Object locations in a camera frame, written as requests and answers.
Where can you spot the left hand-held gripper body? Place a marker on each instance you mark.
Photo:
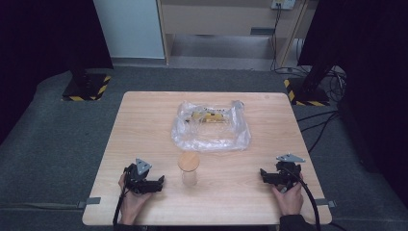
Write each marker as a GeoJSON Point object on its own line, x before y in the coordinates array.
{"type": "Point", "coordinates": [138, 174]}

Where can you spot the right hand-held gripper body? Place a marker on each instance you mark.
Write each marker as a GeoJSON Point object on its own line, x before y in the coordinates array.
{"type": "Point", "coordinates": [288, 170]}

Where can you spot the person's left hand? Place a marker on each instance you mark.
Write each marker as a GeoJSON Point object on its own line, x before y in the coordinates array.
{"type": "Point", "coordinates": [133, 205]}

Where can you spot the person's right hand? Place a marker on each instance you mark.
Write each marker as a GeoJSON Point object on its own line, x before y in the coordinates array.
{"type": "Point", "coordinates": [290, 200]}

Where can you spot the glass jar with wooden lid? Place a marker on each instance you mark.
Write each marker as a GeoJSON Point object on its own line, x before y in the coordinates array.
{"type": "Point", "coordinates": [189, 166]}

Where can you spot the grey tape strip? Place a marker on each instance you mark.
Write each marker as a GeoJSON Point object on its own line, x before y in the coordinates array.
{"type": "Point", "coordinates": [91, 201]}
{"type": "Point", "coordinates": [325, 202]}

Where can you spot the clear plastic bag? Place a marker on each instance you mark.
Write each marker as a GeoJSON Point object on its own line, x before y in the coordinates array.
{"type": "Point", "coordinates": [208, 138]}

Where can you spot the black stand with striped base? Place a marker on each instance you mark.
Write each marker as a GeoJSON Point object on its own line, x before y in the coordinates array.
{"type": "Point", "coordinates": [85, 86]}
{"type": "Point", "coordinates": [309, 93]}

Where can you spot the yellow packet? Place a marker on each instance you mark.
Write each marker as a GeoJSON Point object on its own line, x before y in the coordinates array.
{"type": "Point", "coordinates": [208, 117]}

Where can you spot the dark curtain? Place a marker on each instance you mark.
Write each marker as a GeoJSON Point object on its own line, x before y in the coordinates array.
{"type": "Point", "coordinates": [372, 64]}
{"type": "Point", "coordinates": [48, 38]}

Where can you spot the white panel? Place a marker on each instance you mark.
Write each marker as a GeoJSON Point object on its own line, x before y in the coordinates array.
{"type": "Point", "coordinates": [128, 29]}

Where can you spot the white power strip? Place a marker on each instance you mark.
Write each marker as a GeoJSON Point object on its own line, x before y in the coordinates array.
{"type": "Point", "coordinates": [283, 4]}

